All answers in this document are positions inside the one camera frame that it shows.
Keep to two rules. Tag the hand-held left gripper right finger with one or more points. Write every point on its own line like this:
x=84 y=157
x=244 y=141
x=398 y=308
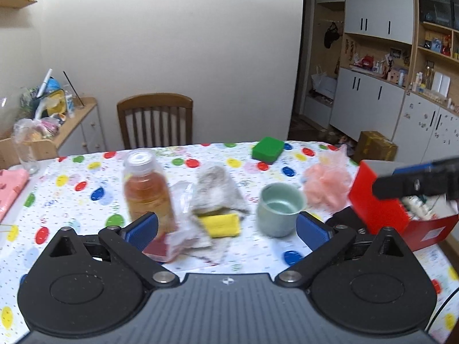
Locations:
x=311 y=231

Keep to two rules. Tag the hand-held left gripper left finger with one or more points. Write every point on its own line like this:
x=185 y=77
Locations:
x=144 y=228

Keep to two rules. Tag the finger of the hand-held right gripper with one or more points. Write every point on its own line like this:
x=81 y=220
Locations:
x=405 y=186
x=423 y=167

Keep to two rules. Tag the red cardboard box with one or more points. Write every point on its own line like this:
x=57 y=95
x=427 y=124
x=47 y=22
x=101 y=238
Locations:
x=373 y=208

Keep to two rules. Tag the pink mesh bath puff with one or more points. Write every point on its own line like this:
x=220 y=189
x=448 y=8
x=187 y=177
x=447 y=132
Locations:
x=324 y=182

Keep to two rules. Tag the yellow sponge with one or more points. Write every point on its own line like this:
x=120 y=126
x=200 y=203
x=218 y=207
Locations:
x=220 y=225

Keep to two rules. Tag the dark red flat item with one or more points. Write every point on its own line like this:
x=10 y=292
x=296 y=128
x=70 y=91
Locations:
x=157 y=251

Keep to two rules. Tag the bottle of orange liquid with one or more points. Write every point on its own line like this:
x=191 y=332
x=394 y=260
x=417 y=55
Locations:
x=147 y=193

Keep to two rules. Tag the pale green cup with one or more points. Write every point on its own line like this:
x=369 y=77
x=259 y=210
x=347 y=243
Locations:
x=276 y=222

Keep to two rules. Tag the brown cardboard box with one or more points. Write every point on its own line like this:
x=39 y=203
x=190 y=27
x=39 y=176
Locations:
x=376 y=147

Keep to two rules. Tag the balloon print tablecloth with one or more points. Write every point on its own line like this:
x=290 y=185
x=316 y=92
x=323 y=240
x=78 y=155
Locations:
x=71 y=200

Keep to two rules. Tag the green sponge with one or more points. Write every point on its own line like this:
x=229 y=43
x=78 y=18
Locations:
x=267 y=148

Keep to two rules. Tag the patterned doormat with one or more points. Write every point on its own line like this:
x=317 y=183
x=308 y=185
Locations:
x=304 y=123

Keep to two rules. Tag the wooden sideboard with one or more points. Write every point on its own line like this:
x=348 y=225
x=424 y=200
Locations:
x=86 y=129

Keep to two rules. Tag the dark wooden chair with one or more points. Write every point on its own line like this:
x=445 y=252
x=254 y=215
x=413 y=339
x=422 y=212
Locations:
x=154 y=102

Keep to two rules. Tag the white paper bag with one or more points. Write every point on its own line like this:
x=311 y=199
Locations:
x=324 y=84

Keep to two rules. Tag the clear glass jar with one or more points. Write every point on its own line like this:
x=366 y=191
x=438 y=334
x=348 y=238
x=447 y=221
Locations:
x=27 y=157

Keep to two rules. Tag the pink cloth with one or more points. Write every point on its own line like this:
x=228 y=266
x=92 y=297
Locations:
x=10 y=190

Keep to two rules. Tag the small white bottle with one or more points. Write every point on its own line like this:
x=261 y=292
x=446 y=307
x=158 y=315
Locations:
x=70 y=105

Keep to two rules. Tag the plastic bag of small things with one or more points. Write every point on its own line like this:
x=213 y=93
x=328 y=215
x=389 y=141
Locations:
x=39 y=127

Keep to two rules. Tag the blue and yellow toy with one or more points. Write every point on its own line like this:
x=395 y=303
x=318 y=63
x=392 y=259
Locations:
x=53 y=96

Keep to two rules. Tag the black hanging bag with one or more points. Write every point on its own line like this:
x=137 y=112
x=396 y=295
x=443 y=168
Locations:
x=331 y=36

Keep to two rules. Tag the white cabinet wall unit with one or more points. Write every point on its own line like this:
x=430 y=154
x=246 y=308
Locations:
x=362 y=96

